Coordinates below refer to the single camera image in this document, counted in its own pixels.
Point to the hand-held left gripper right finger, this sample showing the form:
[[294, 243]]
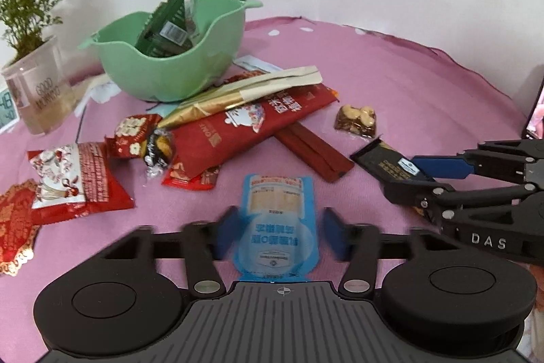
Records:
[[335, 233]]

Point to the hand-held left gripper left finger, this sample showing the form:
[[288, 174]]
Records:
[[225, 231]]

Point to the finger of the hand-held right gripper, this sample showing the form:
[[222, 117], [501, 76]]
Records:
[[442, 167], [408, 193]]

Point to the black snack packet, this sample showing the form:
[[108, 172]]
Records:
[[382, 161]]

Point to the light blue pouch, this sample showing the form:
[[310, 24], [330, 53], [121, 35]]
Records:
[[276, 201]]

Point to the dark red stick packet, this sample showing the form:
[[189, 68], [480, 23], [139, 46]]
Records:
[[314, 152]]

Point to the long red printed packet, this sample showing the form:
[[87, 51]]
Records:
[[238, 125]]

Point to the cream and gold packet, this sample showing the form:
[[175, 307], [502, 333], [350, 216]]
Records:
[[263, 84]]

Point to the green plastic bowl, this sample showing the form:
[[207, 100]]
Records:
[[170, 78]]

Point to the dark green snack packet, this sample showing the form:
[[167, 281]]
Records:
[[165, 31]]

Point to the small red and brown packet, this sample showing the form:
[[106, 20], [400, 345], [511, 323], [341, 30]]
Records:
[[191, 178]]

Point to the nut bar in clear wrapper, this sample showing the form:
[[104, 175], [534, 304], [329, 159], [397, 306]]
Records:
[[355, 118]]

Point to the black and gold wrapped candy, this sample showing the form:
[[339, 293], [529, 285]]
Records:
[[159, 150]]

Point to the pink printed tablecloth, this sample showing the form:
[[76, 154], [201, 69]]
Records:
[[403, 69]]

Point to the small red flower-print packet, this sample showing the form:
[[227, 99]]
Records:
[[129, 135]]

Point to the red and white snack packet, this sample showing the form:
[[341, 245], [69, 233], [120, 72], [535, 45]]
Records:
[[76, 176]]

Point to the pale blue flat packet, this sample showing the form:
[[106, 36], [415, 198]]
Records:
[[255, 64]]

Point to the white cloth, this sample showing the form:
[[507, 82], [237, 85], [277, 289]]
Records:
[[104, 91]]

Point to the ornate red gold packet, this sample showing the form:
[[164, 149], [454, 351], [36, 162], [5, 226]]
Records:
[[15, 227]]

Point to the plant in clear printed cup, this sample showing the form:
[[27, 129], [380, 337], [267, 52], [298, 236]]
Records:
[[40, 99]]

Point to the white digital clock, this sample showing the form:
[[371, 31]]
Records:
[[6, 110]]

